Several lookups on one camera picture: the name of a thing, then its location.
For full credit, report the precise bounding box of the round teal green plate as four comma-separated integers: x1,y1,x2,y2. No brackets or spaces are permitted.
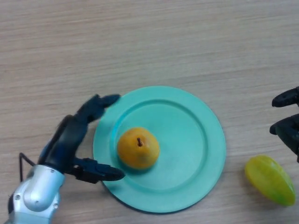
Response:
93,85,227,214

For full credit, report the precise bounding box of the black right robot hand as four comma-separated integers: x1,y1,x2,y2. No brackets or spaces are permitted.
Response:
270,86,299,163

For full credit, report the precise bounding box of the yellow orange pear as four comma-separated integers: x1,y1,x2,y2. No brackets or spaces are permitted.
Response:
117,127,161,170

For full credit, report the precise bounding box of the yellow green starfruit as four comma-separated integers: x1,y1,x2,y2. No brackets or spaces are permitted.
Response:
244,155,296,207

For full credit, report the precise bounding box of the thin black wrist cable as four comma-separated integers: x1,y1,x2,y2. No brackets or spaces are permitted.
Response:
18,152,39,182

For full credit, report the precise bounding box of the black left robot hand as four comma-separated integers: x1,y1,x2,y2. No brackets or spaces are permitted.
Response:
37,94,126,184

